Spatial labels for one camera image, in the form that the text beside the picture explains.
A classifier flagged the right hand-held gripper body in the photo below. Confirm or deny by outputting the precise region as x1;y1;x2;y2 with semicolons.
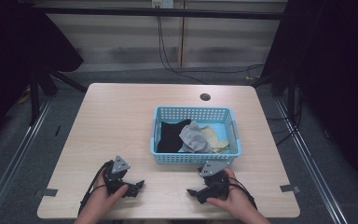
198;160;231;201

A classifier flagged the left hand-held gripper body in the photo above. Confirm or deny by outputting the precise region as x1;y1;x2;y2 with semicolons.
102;155;131;195

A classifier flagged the person's right hand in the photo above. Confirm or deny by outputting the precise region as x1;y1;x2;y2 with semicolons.
206;167;258;219

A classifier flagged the person's left hand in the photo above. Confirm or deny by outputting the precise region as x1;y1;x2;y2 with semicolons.
81;175;130;217

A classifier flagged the light blue plastic basket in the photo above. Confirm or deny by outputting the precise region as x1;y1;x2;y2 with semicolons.
149;105;242;165

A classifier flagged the pale yellow sock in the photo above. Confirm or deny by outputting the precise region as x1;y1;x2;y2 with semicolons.
200;124;230;154

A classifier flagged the grey sock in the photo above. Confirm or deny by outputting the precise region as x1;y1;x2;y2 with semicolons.
178;120;213;154

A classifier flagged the black sock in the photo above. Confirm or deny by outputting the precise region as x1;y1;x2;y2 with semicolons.
156;119;192;154

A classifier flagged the grey tape strip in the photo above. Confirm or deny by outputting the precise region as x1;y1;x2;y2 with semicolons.
279;184;301;194
34;188;59;198

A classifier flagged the black metal stand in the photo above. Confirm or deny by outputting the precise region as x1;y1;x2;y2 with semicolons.
250;69;302;125
27;66;89;127

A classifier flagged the black curtain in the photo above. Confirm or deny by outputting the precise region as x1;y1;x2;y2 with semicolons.
0;0;85;153
260;0;358;195

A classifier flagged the black horizontal bar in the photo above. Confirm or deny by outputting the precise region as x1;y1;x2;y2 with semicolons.
31;7;288;21

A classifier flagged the left hand-held gripper cable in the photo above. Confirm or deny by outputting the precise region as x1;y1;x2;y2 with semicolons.
77;160;115;217

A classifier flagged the hand-held gripper cable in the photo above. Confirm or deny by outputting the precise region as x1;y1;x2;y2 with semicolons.
77;160;115;217
227;175;258;211

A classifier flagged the right hand-held gripper cable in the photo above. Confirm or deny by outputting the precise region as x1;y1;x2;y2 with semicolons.
227;175;258;211

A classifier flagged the metal floor rail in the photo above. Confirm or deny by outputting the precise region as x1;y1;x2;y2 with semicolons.
0;97;54;224
274;96;355;224

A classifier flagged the black hanging wall cable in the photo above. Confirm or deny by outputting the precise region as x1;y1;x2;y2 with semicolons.
157;15;209;86

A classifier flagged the white wall socket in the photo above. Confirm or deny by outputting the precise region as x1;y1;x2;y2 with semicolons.
151;0;175;9

